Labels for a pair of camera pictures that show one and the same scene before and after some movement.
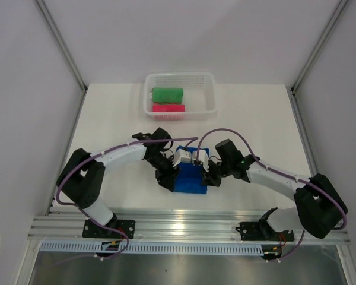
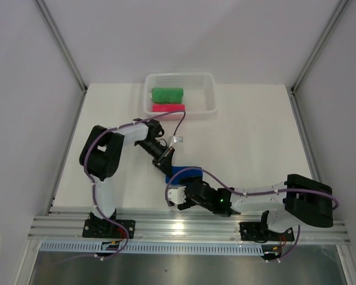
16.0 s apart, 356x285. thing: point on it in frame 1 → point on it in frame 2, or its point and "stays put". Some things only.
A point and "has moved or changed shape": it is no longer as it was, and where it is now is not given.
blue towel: [188, 175] has moved or changed shape
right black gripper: [209, 179] → [187, 180]
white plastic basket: [199, 95] stays put
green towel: [167, 95] stays put
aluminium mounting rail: [170, 226] stays put
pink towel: [168, 108] stays put
